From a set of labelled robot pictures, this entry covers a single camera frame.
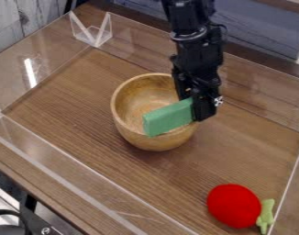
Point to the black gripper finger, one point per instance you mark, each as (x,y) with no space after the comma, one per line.
(204,104)

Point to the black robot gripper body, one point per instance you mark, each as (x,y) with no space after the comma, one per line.
(195,62)

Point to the green rectangular block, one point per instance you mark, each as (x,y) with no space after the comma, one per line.
(167,118)

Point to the brown wooden bowl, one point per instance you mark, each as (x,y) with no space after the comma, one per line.
(138,96)

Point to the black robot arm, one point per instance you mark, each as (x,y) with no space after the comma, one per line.
(188,16)

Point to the red plush tomato toy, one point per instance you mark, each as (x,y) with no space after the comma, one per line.
(235,206)

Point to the clear acrylic corner bracket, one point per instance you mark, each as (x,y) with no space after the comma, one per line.
(95,36)

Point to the clear acrylic tray wall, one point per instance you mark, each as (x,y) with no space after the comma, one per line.
(96,204)

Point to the black table leg bracket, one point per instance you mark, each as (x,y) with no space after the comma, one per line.
(36,224)

